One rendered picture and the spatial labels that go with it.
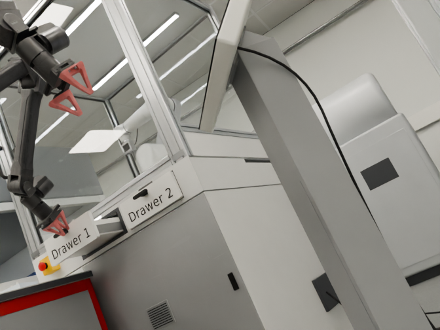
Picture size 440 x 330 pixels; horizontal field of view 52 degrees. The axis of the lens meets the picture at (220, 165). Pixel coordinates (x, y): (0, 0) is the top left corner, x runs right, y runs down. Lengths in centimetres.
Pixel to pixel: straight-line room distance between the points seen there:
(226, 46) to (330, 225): 49
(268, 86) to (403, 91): 366
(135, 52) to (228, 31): 85
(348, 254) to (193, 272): 71
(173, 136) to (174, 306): 63
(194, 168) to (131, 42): 58
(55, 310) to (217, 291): 62
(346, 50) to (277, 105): 382
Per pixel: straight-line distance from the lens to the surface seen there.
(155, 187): 173
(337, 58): 500
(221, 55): 111
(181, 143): 168
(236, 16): 111
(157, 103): 176
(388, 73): 489
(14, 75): 172
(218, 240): 161
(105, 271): 198
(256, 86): 123
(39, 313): 184
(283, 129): 119
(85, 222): 179
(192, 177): 165
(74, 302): 193
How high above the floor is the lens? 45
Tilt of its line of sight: 14 degrees up
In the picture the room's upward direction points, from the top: 25 degrees counter-clockwise
